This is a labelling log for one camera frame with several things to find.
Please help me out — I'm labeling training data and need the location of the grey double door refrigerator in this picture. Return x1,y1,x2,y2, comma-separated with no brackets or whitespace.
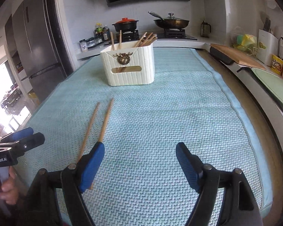
12,0,73,102

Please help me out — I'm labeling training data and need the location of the wooden chopstick two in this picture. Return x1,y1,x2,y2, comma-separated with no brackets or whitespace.
88,98,115,190

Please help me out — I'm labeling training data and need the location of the wooden chopstick three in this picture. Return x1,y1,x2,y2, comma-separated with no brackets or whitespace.
110,32,115,50

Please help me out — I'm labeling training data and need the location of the dark glass kettle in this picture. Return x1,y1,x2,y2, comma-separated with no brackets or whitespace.
200,21,212,38

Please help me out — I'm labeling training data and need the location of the wooden cutting board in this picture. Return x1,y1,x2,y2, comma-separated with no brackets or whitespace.
210,43,266,70

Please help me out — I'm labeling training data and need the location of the black pot red lid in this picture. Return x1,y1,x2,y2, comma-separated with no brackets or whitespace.
113,17,138,33

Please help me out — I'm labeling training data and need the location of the wooden chopstick six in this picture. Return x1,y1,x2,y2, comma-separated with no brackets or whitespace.
139,33,157,47

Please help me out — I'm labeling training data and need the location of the person's left hand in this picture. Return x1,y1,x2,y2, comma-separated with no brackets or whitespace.
0,167,19,206

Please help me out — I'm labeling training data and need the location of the white spice jar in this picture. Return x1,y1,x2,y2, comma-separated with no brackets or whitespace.
79,39,88,52

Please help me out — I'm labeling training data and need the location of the wooden chopstick five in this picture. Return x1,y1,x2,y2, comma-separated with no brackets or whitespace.
134,32,147,47

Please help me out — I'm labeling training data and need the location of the wooden chopstick four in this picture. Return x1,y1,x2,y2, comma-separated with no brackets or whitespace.
118,30,122,50

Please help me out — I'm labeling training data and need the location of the wooden chopstick one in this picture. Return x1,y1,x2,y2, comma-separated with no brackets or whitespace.
77,102,100,161

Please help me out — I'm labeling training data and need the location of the sauce bottles group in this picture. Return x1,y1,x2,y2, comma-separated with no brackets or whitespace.
94,23,110,41

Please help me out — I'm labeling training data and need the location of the yellow green cloth bundle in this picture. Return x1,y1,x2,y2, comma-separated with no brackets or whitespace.
234,34,257,52

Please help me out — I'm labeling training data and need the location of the light blue woven mat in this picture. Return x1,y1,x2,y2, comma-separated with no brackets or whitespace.
16,48,272,225

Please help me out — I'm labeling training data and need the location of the black wok glass lid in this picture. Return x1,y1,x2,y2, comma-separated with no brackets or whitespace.
148,11,190,30

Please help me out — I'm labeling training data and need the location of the yellow snack packet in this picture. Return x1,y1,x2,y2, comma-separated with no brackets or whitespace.
271,54,283,76

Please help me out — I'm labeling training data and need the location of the green cutting board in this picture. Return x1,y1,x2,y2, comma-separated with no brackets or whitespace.
251,68,283,112

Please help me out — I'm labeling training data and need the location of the white knife block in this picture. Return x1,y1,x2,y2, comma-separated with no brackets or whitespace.
256,17,278,67

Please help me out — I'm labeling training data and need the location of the black gas stove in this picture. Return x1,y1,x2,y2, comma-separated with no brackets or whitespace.
104,27,198,46

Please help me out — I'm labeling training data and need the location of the cream ribbed utensil holder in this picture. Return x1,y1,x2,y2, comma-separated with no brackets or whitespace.
100,41,155,86

